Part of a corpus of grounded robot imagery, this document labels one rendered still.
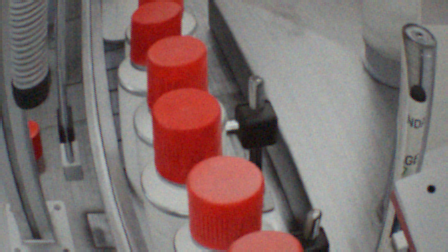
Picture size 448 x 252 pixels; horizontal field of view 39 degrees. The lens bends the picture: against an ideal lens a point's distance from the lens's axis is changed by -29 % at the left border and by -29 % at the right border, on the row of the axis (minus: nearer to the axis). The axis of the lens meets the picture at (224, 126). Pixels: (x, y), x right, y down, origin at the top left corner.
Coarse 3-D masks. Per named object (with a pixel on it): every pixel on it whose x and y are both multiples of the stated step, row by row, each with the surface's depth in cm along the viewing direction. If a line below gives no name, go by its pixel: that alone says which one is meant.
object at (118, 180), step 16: (96, 0) 76; (96, 16) 73; (96, 32) 70; (96, 48) 68; (96, 64) 65; (96, 80) 64; (96, 96) 62; (112, 128) 59; (112, 144) 57; (112, 160) 56; (112, 176) 54; (128, 192) 53; (128, 208) 52; (128, 224) 51; (128, 240) 50; (144, 240) 49
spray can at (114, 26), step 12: (108, 0) 80; (120, 0) 79; (132, 0) 80; (108, 12) 81; (120, 12) 80; (132, 12) 81; (108, 24) 82; (120, 24) 82; (108, 36) 83; (120, 36) 83
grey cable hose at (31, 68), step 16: (16, 0) 36; (32, 0) 37; (16, 16) 37; (32, 16) 38; (16, 32) 38; (32, 32) 38; (16, 48) 39; (32, 48) 39; (16, 64) 40; (32, 64) 40; (48, 64) 43; (16, 80) 41; (32, 80) 41; (48, 80) 42; (16, 96) 41; (32, 96) 41
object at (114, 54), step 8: (104, 48) 83; (112, 48) 83; (120, 48) 83; (112, 56) 81; (120, 56) 81; (112, 64) 80; (112, 72) 79; (112, 80) 78; (112, 88) 77; (112, 96) 76; (112, 104) 75; (112, 112) 74; (120, 128) 72; (120, 136) 71; (120, 144) 70; (120, 152) 69; (128, 184) 66
